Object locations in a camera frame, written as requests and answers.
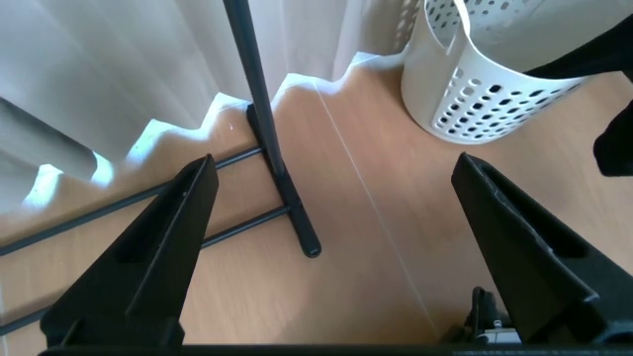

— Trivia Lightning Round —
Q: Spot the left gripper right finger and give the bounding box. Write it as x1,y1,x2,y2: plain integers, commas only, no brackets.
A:
451,151,633,344

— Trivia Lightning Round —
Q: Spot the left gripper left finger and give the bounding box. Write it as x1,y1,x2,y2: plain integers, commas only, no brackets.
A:
38,153,220,348

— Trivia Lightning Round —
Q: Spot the black garment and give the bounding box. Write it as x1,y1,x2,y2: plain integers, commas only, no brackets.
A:
522,13,633,178

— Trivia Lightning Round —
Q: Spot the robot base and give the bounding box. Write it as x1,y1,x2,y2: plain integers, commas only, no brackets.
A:
462,285,521,346

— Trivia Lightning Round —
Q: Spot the white laundry basket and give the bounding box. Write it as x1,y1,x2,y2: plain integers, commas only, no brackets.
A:
400,0,633,146

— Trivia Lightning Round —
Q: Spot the black clothes rack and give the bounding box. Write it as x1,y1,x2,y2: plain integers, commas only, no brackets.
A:
0,0,322,337

